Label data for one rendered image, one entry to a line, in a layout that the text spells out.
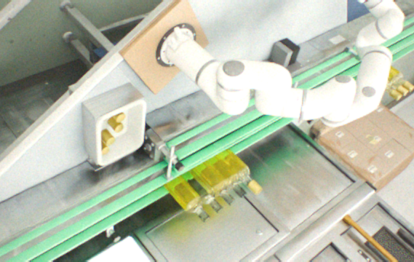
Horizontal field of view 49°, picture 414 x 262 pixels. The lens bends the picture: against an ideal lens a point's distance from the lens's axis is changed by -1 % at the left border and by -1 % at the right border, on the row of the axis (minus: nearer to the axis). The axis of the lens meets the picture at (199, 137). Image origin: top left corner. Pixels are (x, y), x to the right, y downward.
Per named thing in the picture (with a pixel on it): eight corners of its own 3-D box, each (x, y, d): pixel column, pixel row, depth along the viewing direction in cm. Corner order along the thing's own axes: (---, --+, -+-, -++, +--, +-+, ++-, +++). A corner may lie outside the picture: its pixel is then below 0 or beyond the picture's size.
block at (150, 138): (141, 150, 162) (153, 162, 159) (142, 132, 155) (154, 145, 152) (149, 145, 163) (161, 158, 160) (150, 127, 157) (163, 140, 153)
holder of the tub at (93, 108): (85, 160, 155) (97, 175, 152) (81, 101, 135) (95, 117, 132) (127, 140, 164) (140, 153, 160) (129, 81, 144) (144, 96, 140)
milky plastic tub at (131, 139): (84, 151, 151) (99, 168, 147) (81, 102, 135) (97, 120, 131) (129, 130, 160) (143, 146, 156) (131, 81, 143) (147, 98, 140)
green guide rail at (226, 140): (163, 159, 161) (177, 173, 158) (163, 156, 161) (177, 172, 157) (418, 23, 251) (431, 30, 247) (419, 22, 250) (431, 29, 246)
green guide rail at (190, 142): (164, 145, 156) (179, 160, 152) (165, 143, 155) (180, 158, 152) (425, 12, 245) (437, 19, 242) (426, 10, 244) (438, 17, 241)
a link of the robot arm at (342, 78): (296, 130, 131) (348, 137, 129) (303, 98, 120) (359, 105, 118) (300, 96, 139) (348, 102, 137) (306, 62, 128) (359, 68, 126)
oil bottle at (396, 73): (360, 62, 232) (406, 95, 219) (364, 54, 227) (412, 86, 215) (366, 59, 234) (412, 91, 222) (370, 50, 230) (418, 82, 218)
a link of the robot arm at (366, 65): (338, 43, 137) (329, 78, 149) (322, 91, 125) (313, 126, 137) (394, 56, 133) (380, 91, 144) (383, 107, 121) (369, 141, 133)
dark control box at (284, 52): (268, 57, 193) (282, 68, 189) (273, 42, 187) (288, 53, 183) (281, 52, 197) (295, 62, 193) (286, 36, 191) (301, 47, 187)
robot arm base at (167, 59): (151, 40, 134) (184, 69, 127) (183, 13, 136) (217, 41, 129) (166, 69, 148) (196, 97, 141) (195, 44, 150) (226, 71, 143)
